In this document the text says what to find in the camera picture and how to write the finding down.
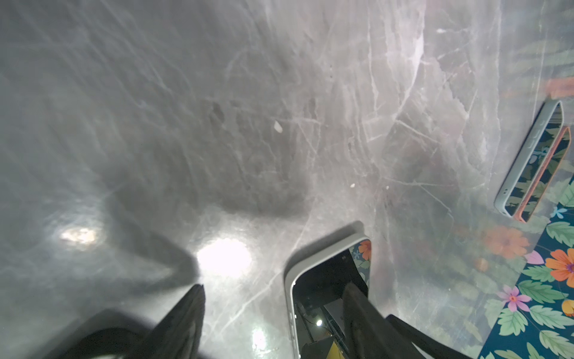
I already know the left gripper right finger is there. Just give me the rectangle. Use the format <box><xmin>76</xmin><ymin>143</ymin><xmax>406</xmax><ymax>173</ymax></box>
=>
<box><xmin>342</xmin><ymin>283</ymin><xmax>423</xmax><ymax>359</ymax></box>

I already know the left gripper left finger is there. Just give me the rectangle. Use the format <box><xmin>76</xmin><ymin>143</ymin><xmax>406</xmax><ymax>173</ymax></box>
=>
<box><xmin>126</xmin><ymin>284</ymin><xmax>206</xmax><ymax>359</ymax></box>

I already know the black phone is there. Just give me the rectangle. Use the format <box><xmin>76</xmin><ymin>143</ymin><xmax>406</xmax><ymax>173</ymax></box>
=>
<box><xmin>504</xmin><ymin>104</ymin><xmax>564</xmax><ymax>217</ymax></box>
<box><xmin>284</xmin><ymin>233</ymin><xmax>372</xmax><ymax>358</ymax></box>

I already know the light blue phone case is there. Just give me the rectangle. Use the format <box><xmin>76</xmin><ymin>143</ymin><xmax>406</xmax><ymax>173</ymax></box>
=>
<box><xmin>493</xmin><ymin>99</ymin><xmax>564</xmax><ymax>218</ymax></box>

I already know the pink phone case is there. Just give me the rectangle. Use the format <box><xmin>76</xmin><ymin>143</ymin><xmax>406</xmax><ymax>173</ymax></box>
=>
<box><xmin>514</xmin><ymin>127</ymin><xmax>571</xmax><ymax>223</ymax></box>

